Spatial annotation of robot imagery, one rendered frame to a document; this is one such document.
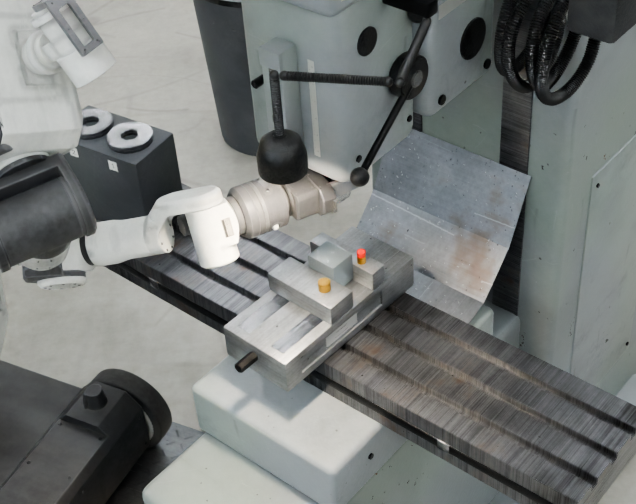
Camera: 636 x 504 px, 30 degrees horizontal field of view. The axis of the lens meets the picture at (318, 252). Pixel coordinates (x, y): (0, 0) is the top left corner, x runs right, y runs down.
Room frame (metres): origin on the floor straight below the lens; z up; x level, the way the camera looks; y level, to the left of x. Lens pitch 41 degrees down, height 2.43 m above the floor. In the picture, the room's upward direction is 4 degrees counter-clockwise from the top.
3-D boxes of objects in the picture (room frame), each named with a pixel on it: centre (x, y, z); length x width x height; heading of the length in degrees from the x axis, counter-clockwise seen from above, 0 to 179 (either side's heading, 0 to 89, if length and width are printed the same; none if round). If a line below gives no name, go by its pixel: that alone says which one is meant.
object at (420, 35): (1.39, -0.15, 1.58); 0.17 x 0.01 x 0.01; 161
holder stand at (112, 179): (1.94, 0.39, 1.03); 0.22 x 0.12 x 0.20; 55
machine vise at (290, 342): (1.56, 0.00, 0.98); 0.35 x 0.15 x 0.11; 135
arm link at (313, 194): (1.53, 0.04, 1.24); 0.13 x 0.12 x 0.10; 26
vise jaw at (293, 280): (1.54, 0.02, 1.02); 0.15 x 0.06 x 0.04; 45
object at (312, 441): (1.57, -0.04, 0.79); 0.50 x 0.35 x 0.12; 138
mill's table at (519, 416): (1.61, 0.01, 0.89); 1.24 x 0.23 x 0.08; 48
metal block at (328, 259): (1.58, -0.02, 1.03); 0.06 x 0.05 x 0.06; 45
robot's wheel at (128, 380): (1.77, 0.44, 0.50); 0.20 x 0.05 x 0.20; 61
